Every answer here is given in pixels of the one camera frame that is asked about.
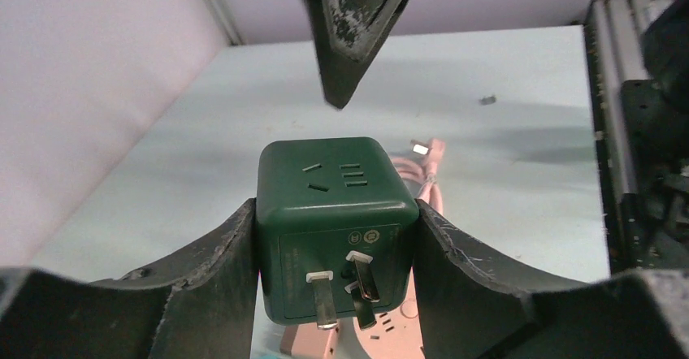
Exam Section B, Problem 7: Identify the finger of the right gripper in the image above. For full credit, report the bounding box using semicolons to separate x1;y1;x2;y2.
302;0;409;110

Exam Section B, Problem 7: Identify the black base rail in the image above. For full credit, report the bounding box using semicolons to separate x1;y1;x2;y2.
583;0;688;274

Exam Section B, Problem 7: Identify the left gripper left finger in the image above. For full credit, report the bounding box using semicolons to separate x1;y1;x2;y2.
1;199;258;358

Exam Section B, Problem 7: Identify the pink round power strip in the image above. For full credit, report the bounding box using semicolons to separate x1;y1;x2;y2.
279;275;425;358

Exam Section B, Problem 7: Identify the dark green cube socket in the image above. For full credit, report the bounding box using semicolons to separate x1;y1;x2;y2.
255;136;419;329

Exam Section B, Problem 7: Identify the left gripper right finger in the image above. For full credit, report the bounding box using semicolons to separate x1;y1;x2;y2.
413;202;688;358

